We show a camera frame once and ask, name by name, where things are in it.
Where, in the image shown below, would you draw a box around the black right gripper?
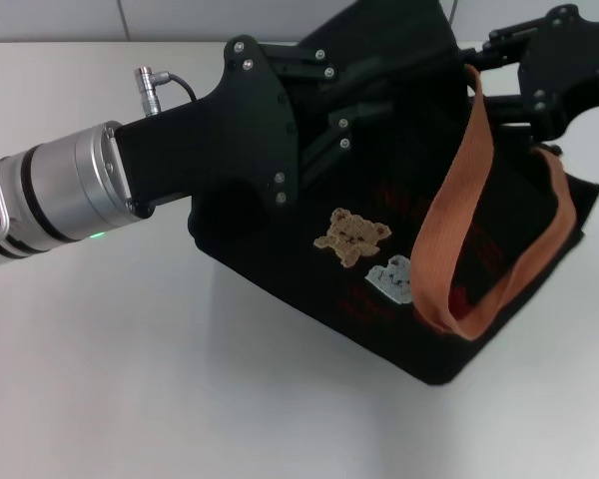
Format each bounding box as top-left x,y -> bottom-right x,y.
481,4 -> 599,156

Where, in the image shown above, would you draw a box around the grey cable with metal connector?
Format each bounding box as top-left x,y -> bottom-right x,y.
133,67 -> 197,119

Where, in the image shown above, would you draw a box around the black food bag orange handles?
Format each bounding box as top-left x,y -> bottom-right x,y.
187,0 -> 599,385

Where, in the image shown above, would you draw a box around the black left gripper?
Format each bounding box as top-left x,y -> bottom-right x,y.
114,34 -> 396,219

